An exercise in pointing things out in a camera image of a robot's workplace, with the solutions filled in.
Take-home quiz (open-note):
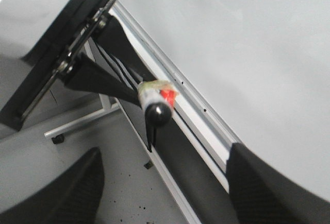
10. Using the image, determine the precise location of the large whiteboard with aluminium frame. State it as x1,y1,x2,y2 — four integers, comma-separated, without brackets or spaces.
112,0,329,199

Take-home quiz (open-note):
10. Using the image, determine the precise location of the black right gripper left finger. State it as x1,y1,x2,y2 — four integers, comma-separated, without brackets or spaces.
1,147,104,223

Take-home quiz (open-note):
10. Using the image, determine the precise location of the black caster wheel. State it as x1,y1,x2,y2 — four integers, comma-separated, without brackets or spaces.
51,134,65,145

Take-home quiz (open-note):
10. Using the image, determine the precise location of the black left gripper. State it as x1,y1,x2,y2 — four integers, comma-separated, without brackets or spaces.
1,0,152,131

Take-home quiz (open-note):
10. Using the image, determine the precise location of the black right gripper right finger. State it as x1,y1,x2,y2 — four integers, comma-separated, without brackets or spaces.
226,143,329,223

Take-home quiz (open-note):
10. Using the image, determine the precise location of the white black-tipped whiteboard marker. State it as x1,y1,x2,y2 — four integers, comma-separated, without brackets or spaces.
138,80,176,127

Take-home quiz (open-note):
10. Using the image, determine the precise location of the white metal stand frame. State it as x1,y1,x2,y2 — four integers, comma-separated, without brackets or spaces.
44,38,230,224

